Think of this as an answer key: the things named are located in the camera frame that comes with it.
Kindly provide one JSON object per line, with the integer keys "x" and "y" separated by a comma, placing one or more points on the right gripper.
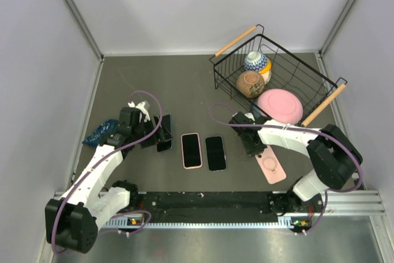
{"x": 251, "y": 151}

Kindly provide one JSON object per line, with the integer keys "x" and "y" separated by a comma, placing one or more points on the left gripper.
{"x": 151, "y": 141}

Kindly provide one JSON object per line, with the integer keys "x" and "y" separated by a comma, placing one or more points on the teal-edged black smartphone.
{"x": 164, "y": 134}

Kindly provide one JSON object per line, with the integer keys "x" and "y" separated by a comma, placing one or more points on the clear phone case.
{"x": 216, "y": 153}

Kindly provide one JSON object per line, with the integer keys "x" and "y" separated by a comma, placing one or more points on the pink phone case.
{"x": 192, "y": 151}

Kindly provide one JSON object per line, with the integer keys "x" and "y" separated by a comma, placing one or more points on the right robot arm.
{"x": 334, "y": 158}

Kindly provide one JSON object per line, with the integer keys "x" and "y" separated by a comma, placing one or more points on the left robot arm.
{"x": 74, "y": 220}

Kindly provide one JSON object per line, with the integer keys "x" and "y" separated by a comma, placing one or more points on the blue cloth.
{"x": 95, "y": 138}

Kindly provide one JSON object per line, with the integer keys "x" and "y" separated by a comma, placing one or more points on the pink plate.
{"x": 281, "y": 105}

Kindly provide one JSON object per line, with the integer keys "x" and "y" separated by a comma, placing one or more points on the brown ceramic bowl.
{"x": 250, "y": 83}

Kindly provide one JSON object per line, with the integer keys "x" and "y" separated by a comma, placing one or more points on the yellow white cup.
{"x": 266, "y": 72}

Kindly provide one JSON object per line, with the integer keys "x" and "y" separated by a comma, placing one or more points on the blue patterned bowl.
{"x": 256, "y": 61}

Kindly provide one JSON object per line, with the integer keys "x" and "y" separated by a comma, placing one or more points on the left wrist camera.
{"x": 143, "y": 107}

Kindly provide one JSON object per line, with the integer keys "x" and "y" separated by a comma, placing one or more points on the black wire basket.
{"x": 288, "y": 71}

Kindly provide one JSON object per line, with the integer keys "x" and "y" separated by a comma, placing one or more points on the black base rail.
{"x": 266, "y": 202}

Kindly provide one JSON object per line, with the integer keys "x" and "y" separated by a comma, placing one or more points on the grey slotted cable duct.
{"x": 279, "y": 223}

